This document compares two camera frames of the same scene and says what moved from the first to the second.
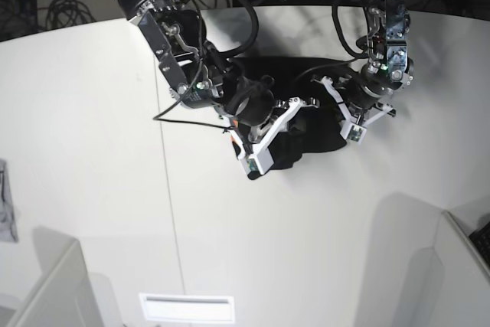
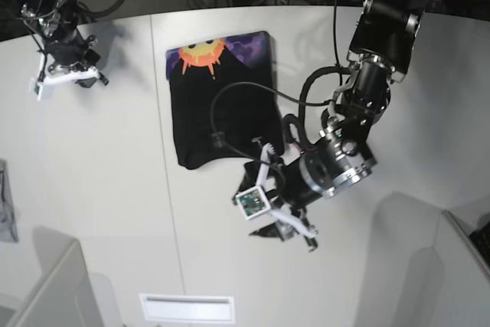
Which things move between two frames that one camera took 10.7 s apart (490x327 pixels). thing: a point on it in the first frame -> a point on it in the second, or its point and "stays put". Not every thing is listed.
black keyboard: [481, 238] stays put
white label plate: [187, 307] stays put
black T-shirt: [313, 128] -> [223, 98]
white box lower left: [65, 294] stays put
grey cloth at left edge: [9, 214] stays put
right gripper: [364, 91] -> [296, 181]
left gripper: [253, 106] -> [74, 51]
